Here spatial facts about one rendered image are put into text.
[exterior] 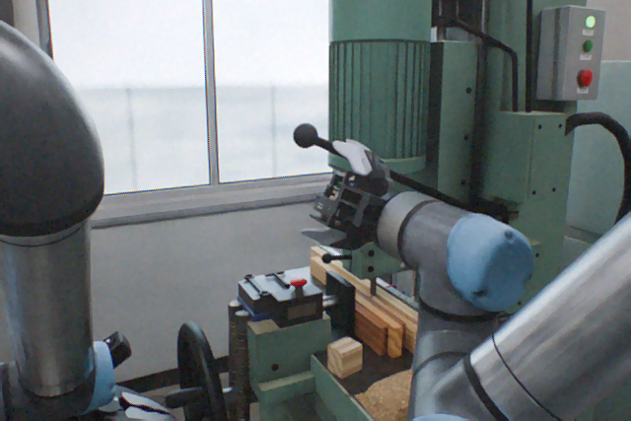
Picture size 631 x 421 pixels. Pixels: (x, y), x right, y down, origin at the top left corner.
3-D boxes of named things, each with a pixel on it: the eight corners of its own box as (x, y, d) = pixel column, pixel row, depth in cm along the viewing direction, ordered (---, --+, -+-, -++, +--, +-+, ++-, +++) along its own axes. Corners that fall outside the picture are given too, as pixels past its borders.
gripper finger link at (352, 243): (327, 224, 69) (367, 200, 63) (338, 227, 70) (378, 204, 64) (327, 255, 67) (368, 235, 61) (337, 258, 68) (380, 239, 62)
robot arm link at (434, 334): (403, 440, 44) (412, 328, 41) (412, 371, 54) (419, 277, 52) (495, 455, 42) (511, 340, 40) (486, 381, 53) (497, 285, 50)
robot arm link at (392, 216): (464, 209, 53) (438, 281, 53) (437, 199, 57) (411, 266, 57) (413, 189, 49) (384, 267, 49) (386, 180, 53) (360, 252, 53)
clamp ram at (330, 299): (297, 319, 95) (297, 275, 93) (331, 312, 98) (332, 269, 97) (318, 341, 87) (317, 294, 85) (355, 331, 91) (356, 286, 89)
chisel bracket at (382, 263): (341, 275, 96) (341, 233, 94) (401, 263, 102) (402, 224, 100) (361, 289, 90) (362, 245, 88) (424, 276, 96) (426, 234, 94)
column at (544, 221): (410, 319, 117) (422, -3, 102) (480, 301, 127) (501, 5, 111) (477, 367, 98) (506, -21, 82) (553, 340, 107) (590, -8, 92)
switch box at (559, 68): (534, 99, 90) (540, 8, 87) (570, 99, 95) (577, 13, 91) (563, 101, 85) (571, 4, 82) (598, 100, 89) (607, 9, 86)
